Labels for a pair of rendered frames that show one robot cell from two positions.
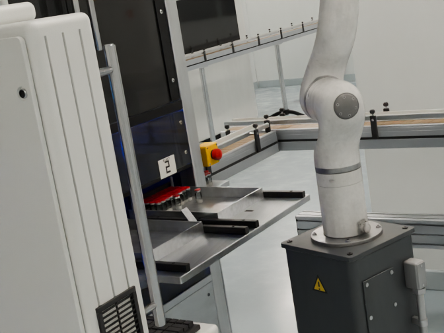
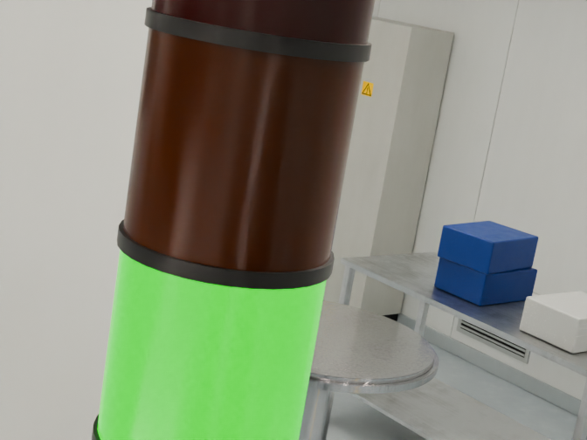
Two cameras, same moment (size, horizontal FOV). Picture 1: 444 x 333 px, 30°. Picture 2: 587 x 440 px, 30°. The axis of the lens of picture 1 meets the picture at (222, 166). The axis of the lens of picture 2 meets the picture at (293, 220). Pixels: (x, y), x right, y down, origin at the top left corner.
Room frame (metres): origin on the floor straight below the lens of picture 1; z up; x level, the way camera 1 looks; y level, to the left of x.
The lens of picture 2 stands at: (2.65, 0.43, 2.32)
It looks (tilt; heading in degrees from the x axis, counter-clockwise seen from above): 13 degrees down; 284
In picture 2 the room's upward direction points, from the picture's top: 9 degrees clockwise
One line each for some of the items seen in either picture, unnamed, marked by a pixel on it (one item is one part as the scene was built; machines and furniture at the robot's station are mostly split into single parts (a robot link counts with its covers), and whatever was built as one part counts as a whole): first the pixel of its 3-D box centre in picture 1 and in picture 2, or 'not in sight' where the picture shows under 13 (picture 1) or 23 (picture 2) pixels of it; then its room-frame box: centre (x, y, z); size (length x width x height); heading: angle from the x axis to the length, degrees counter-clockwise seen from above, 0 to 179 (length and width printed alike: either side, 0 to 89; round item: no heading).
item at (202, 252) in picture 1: (184, 230); not in sight; (2.35, 0.14, 0.87); 0.70 x 0.48 x 0.02; 145
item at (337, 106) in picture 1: (336, 125); not in sight; (2.07, -0.31, 1.16); 0.19 x 0.12 x 0.24; 11
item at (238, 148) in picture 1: (219, 154); not in sight; (3.12, 0.00, 0.92); 0.69 x 0.16 x 0.16; 145
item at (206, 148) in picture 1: (205, 154); not in sight; (2.80, 0.05, 0.99); 0.08 x 0.07 x 0.07; 55
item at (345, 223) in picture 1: (342, 201); not in sight; (2.11, -0.30, 0.95); 0.19 x 0.19 x 0.18
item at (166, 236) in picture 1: (128, 240); not in sight; (2.25, 0.29, 0.90); 0.34 x 0.26 x 0.04; 55
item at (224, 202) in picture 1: (196, 203); not in sight; (2.53, 0.10, 0.90); 0.34 x 0.26 x 0.04; 55
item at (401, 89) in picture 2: not in sight; (343, 162); (4.16, -7.01, 1.02); 1.20 x 0.43 x 2.05; 145
